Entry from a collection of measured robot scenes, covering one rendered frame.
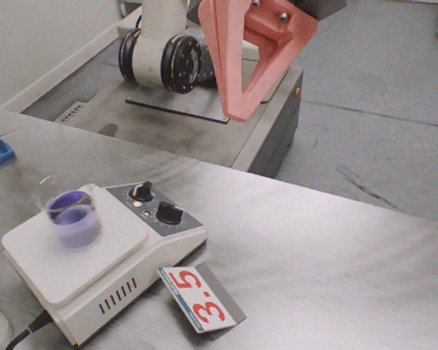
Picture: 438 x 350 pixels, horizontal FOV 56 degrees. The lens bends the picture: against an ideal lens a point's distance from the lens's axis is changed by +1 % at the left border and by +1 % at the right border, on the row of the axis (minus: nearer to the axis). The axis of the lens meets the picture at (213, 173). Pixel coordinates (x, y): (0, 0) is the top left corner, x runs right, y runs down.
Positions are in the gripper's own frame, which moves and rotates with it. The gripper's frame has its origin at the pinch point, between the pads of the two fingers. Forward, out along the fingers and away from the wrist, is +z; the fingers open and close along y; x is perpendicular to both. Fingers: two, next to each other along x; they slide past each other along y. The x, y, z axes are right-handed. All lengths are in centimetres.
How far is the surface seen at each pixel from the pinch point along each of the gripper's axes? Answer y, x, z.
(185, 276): -22.6, 9.8, 13.0
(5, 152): -54, -12, 1
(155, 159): -41.0, 8.6, -2.5
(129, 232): -22.0, 1.7, 9.4
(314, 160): -113, 99, -35
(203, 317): -17.5, 10.4, 16.2
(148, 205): -28.4, 5.2, 5.7
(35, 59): -208, -14, -64
